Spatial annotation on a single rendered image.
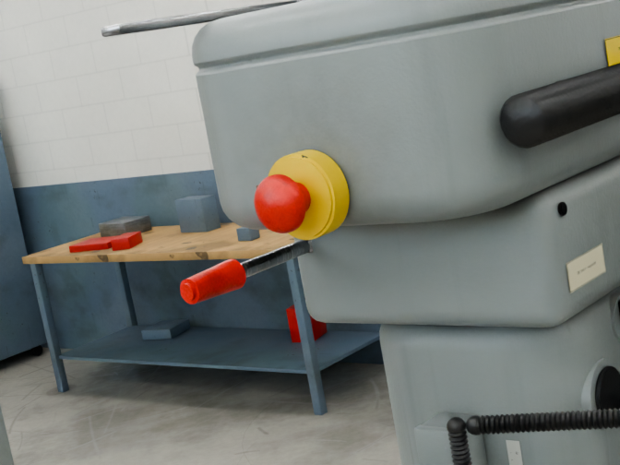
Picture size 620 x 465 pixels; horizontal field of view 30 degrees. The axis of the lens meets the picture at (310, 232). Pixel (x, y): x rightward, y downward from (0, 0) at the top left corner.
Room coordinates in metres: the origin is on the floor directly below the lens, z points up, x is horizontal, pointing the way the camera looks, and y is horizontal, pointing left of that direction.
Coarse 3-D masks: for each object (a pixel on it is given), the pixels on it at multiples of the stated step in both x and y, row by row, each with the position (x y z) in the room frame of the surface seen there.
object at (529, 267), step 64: (576, 192) 0.83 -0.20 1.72; (320, 256) 0.92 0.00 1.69; (384, 256) 0.88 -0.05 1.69; (448, 256) 0.84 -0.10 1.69; (512, 256) 0.81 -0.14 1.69; (576, 256) 0.82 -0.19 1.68; (320, 320) 0.94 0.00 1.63; (384, 320) 0.89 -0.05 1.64; (448, 320) 0.85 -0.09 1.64; (512, 320) 0.82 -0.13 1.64
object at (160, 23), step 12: (300, 0) 0.97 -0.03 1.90; (204, 12) 0.88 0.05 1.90; (216, 12) 0.89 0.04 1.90; (228, 12) 0.90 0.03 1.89; (240, 12) 0.91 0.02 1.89; (120, 24) 0.81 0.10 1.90; (132, 24) 0.82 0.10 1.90; (144, 24) 0.83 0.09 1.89; (156, 24) 0.84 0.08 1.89; (168, 24) 0.85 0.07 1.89; (180, 24) 0.86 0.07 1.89; (192, 24) 0.88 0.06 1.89; (108, 36) 0.82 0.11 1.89
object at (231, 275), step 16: (304, 240) 0.93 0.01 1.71; (256, 256) 0.89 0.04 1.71; (272, 256) 0.89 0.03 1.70; (288, 256) 0.91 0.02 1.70; (208, 272) 0.84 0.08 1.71; (224, 272) 0.85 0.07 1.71; (240, 272) 0.85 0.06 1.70; (256, 272) 0.88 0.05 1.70; (192, 288) 0.82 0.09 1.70; (208, 288) 0.83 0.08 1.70; (224, 288) 0.84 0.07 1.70
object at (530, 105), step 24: (600, 72) 0.80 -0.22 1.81; (528, 96) 0.72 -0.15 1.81; (552, 96) 0.73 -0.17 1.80; (576, 96) 0.75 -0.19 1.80; (600, 96) 0.77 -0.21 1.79; (504, 120) 0.73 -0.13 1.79; (528, 120) 0.72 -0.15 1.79; (552, 120) 0.72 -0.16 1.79; (576, 120) 0.75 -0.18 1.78; (600, 120) 0.79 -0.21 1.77; (528, 144) 0.72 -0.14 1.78
